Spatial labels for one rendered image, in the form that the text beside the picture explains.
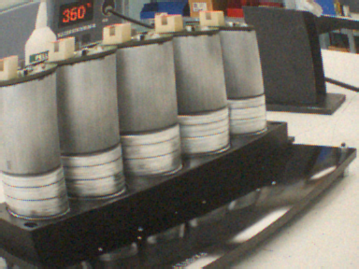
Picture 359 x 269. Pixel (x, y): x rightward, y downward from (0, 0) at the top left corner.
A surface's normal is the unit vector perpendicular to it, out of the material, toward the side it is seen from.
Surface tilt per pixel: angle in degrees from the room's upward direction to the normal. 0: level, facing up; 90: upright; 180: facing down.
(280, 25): 90
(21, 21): 90
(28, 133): 90
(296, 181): 0
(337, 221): 0
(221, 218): 0
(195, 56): 90
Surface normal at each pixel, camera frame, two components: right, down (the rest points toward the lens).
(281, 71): -0.44, 0.22
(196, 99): 0.14, 0.20
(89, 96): 0.39, 0.17
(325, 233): -0.07, -0.98
